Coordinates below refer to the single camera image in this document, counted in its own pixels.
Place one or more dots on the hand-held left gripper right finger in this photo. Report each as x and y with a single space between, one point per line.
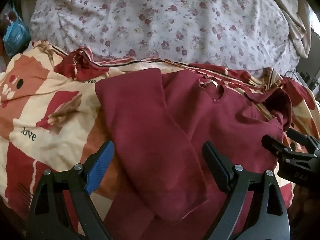
216 166

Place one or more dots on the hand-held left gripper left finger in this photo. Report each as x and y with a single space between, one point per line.
100 165

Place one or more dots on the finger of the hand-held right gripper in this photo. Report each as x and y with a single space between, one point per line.
275 146
298 136

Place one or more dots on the maroon garment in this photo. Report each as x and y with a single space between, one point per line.
150 130

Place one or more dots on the cream and red printed blanket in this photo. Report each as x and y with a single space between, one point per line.
50 120

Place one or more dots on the beige cloth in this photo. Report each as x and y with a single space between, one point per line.
292 12

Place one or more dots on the white floral bed sheet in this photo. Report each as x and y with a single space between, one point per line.
150 25

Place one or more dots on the blue plastic bag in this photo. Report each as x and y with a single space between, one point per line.
16 33

